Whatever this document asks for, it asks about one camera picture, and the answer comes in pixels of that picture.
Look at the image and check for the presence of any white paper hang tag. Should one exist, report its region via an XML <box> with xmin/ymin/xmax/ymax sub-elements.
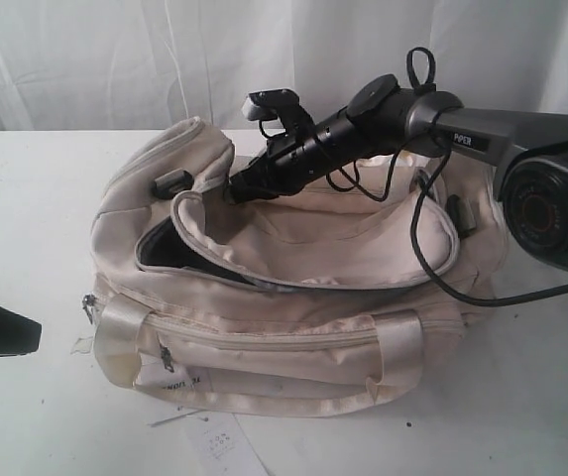
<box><xmin>132</xmin><ymin>346</ymin><xmax>215</xmax><ymax>427</ymax></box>

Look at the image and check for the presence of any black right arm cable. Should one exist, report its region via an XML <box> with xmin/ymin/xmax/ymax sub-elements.
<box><xmin>322</xmin><ymin>47</ymin><xmax>568</xmax><ymax>303</ymax></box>

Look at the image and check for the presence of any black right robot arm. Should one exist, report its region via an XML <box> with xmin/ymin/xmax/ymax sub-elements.
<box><xmin>227</xmin><ymin>74</ymin><xmax>568</xmax><ymax>271</ymax></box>

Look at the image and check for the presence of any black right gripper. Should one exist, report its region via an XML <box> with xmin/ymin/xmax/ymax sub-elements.
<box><xmin>223</xmin><ymin>128</ymin><xmax>328</xmax><ymax>204</ymax></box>

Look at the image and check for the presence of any cream fabric duffel bag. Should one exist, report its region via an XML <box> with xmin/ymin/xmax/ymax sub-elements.
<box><xmin>84</xmin><ymin>117</ymin><xmax>508</xmax><ymax>417</ymax></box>

